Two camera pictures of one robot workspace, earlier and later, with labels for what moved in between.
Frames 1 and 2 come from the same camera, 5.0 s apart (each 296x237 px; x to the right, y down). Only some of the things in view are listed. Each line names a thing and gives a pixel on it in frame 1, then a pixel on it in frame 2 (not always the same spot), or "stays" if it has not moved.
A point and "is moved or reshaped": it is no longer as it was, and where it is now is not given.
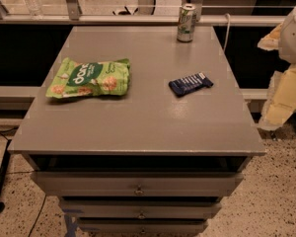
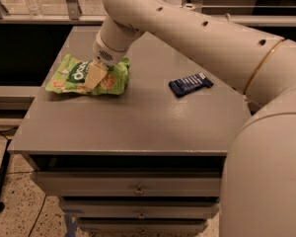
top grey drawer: (137, 183) stays
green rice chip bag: (81, 78) is moved or reshaped
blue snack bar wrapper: (189, 84) stays
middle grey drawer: (140, 208) stays
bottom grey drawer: (143, 226) stays
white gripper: (294, 37) to (106, 56)
